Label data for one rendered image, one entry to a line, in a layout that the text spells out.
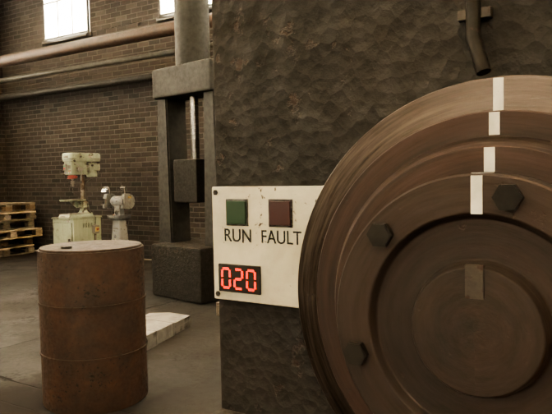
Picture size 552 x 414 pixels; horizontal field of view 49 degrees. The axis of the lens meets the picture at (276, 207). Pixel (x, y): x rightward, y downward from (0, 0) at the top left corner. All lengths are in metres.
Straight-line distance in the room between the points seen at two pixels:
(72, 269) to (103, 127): 6.89
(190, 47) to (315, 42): 5.50
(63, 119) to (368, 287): 10.37
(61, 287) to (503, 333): 2.99
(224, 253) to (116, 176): 8.97
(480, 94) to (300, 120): 0.33
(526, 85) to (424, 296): 0.23
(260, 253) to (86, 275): 2.46
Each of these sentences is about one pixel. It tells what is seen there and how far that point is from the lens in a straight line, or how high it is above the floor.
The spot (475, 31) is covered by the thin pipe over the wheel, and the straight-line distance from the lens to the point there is 0.80.
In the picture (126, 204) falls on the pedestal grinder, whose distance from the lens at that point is 9.22.
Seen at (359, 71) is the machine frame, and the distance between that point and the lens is 0.87.
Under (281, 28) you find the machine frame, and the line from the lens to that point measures 0.95.
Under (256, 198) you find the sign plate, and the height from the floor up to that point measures 1.22.
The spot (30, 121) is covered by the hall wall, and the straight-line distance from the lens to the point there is 11.58.
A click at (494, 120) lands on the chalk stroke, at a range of 0.63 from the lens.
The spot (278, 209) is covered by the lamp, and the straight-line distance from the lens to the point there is 0.90.
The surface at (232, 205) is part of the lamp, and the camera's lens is 0.94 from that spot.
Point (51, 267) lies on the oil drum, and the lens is 3.43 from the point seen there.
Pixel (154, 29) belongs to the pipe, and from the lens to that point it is 8.48.
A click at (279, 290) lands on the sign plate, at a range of 0.92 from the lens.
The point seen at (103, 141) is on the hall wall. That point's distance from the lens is 10.11.
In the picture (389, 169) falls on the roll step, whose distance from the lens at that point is 0.66.
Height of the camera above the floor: 1.26
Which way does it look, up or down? 3 degrees down
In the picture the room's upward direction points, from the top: 1 degrees counter-clockwise
